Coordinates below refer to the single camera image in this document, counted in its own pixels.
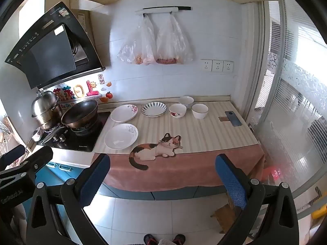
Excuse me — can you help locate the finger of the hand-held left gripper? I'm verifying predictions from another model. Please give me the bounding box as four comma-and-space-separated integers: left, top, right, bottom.
0, 147, 54, 182
0, 145, 25, 169

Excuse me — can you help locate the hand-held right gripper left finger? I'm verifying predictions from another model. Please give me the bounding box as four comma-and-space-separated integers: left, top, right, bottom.
26, 154, 111, 245

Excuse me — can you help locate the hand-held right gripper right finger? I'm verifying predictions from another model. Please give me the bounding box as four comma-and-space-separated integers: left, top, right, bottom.
215, 154, 299, 245

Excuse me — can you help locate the white bowl with blue pattern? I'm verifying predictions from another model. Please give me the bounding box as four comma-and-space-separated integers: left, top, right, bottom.
179, 96, 194, 109

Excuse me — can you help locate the wooden stool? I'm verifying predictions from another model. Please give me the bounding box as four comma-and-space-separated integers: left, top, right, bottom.
211, 194, 242, 234

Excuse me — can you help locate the black gas stove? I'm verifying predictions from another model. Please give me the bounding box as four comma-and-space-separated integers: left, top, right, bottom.
36, 111, 111, 152

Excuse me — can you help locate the white plate with grey flower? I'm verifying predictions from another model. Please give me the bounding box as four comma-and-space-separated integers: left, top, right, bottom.
104, 124, 139, 150

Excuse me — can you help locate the striped cat-print counter cloth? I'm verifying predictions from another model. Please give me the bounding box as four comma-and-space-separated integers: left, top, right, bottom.
92, 99, 265, 192

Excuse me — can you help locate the stainless steel pot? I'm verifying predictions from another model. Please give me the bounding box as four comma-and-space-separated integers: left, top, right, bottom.
31, 90, 63, 130

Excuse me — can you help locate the blue base cabinet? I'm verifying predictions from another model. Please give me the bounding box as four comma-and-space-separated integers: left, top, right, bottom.
36, 162, 230, 201

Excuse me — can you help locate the dark wok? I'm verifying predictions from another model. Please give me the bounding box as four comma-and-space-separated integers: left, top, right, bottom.
41, 99, 99, 143

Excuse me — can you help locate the blue smartphone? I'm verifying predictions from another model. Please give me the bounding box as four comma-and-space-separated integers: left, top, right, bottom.
225, 111, 243, 127

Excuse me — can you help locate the white plate with pink flowers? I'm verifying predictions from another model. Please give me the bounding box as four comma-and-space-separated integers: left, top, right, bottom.
110, 104, 139, 123

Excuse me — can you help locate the plain white bowl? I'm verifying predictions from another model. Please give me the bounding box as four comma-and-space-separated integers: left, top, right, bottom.
191, 103, 209, 119

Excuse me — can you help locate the frosted glass sliding door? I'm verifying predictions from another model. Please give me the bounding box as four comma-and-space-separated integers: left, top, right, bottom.
255, 0, 327, 210

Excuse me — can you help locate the white bowl with red flower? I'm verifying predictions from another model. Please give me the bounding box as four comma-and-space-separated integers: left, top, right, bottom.
169, 103, 187, 118

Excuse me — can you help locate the blue striped white plate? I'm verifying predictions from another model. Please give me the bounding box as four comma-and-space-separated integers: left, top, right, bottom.
141, 102, 167, 117

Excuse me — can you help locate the yellow object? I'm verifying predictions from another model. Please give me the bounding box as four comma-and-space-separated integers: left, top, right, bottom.
313, 204, 327, 220

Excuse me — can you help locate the black range hood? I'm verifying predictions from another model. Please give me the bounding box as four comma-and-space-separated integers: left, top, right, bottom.
4, 2, 106, 90

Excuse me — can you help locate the clear plastic bag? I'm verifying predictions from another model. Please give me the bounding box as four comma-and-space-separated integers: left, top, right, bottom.
156, 14, 193, 65
117, 15, 157, 65

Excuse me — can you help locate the yellow plush wall letter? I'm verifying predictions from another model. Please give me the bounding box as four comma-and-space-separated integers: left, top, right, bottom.
73, 85, 85, 99

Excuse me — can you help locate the pink plush wall letter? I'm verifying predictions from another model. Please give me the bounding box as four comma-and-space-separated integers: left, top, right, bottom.
86, 80, 100, 97

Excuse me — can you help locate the white wall hook rail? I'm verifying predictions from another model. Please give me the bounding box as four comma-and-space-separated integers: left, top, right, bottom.
135, 6, 192, 16

